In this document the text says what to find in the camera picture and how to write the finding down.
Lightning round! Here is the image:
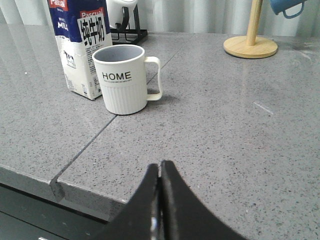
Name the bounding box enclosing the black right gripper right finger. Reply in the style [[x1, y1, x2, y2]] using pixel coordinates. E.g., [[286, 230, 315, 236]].
[[161, 160, 245, 240]]

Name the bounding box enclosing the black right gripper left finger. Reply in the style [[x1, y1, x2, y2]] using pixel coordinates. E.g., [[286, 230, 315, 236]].
[[92, 163, 160, 240]]

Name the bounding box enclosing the blue white milk carton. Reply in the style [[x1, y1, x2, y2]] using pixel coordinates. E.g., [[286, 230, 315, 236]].
[[47, 0, 113, 100]]

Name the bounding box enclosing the white HOME mug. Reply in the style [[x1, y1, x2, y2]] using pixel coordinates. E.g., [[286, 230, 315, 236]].
[[92, 44, 163, 115]]

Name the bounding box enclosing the wooden mug tree stand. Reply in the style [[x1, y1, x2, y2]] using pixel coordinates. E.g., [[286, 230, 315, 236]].
[[223, 0, 278, 59]]

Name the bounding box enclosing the blue hanging mug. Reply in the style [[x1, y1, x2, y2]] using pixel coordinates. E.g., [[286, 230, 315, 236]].
[[269, 0, 306, 19]]

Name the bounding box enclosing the black wire mug rack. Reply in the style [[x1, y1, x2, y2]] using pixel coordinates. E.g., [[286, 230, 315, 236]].
[[110, 5, 148, 45]]

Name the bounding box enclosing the white mug black handle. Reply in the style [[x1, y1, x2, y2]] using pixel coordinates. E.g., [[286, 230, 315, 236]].
[[106, 0, 138, 32]]

